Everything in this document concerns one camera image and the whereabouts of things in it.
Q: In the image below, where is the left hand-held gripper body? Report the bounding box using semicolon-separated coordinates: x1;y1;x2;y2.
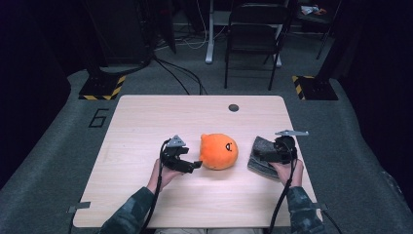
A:
161;135;195;174

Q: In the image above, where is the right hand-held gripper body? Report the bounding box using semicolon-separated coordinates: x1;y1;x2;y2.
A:
272;130;310;165

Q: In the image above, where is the orange plush toy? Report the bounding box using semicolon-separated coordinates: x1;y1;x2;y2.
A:
199;133;240;171

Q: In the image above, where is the person's left hand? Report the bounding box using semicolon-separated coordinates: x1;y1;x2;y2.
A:
147;159;185;193

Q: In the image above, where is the person's right hand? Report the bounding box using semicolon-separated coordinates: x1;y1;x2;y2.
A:
271;159;305;188

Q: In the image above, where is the striped black stand base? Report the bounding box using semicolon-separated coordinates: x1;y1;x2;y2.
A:
78;74;127;101
290;75;339;101

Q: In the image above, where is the white desk leg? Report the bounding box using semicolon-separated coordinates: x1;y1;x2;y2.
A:
205;0;216;64

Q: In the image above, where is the black folding chair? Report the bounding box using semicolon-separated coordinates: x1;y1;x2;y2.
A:
223;2;292;92

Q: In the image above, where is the dark cabinet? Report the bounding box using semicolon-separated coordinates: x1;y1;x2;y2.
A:
85;0;154;66

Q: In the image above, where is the left hand-held gripper black cable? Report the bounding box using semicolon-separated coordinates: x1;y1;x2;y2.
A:
139;138;172;234

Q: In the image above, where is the hand-held gripper black cable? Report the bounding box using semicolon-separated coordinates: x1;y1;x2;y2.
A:
139;138;172;234
266;139;299;234

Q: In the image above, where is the right hand-held gripper black cable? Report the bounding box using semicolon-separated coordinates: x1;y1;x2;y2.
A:
266;139;299;234

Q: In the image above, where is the gray table corner bracket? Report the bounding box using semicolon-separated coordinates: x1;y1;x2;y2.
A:
67;201;92;215
311;202;329;213

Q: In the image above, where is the black floor cable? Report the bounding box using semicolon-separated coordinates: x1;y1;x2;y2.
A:
157;58;208;96
152;57;192;96

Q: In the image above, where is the thin black corner cable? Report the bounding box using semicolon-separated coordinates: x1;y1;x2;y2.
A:
320;210;344;234

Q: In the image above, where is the white cable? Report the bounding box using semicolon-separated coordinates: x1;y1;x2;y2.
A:
179;0;209;51

